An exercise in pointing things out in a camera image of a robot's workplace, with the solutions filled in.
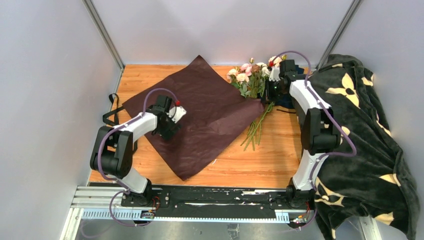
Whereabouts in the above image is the pink fake flower bunch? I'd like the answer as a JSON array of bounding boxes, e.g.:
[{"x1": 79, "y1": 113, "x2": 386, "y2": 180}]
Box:
[{"x1": 226, "y1": 55, "x2": 287, "y2": 150}]

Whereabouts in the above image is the maroon wrapping paper sheet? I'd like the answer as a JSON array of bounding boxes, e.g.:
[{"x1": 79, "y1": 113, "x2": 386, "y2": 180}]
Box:
[{"x1": 122, "y1": 55, "x2": 264, "y2": 181}]

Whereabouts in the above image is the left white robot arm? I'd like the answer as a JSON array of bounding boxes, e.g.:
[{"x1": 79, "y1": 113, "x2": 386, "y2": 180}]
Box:
[{"x1": 89, "y1": 95, "x2": 187, "y2": 207}]

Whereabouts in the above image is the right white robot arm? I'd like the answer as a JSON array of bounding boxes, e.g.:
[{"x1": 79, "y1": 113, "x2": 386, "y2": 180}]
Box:
[{"x1": 262, "y1": 60, "x2": 341, "y2": 209}]

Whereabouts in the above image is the dark blue folded cloth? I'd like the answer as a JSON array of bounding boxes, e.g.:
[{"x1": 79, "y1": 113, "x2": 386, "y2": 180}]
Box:
[{"x1": 274, "y1": 64, "x2": 305, "y2": 110}]

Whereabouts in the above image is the black printed ribbon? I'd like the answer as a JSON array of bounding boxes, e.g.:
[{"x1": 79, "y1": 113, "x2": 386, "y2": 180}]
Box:
[{"x1": 102, "y1": 93, "x2": 125, "y2": 127}]

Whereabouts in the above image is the black floral blanket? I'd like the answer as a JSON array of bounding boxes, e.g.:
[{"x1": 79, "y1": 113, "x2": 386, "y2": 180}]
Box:
[{"x1": 310, "y1": 54, "x2": 420, "y2": 240}]

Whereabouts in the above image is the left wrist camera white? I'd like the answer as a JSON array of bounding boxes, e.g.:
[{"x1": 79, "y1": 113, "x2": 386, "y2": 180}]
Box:
[{"x1": 167, "y1": 106, "x2": 187, "y2": 123}]

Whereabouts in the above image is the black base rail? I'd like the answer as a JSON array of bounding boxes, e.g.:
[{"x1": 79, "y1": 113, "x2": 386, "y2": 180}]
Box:
[{"x1": 121, "y1": 185, "x2": 315, "y2": 222}]

